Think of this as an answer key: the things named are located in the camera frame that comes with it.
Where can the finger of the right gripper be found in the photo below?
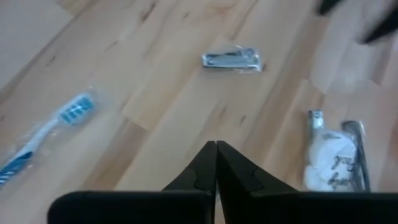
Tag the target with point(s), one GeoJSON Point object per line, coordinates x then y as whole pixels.
{"type": "Point", "coordinates": [329, 5]}
{"type": "Point", "coordinates": [382, 29]}

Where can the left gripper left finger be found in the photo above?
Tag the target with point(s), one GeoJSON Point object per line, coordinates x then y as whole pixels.
{"type": "Point", "coordinates": [202, 177]}

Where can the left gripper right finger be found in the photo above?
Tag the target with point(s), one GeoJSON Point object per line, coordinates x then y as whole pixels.
{"type": "Point", "coordinates": [236, 177]}

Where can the cotton pads bag black script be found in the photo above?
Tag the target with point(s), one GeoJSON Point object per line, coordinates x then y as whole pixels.
{"type": "Point", "coordinates": [332, 158]}

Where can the silver nail clipper clear bag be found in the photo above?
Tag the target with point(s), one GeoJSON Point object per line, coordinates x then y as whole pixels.
{"type": "Point", "coordinates": [231, 59]}
{"type": "Point", "coordinates": [315, 118]}

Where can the black comb clear bag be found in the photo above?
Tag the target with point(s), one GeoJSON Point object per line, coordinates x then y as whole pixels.
{"type": "Point", "coordinates": [357, 146]}

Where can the blue white toothbrush clear bag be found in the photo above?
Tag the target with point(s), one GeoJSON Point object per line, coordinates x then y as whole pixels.
{"type": "Point", "coordinates": [74, 109]}

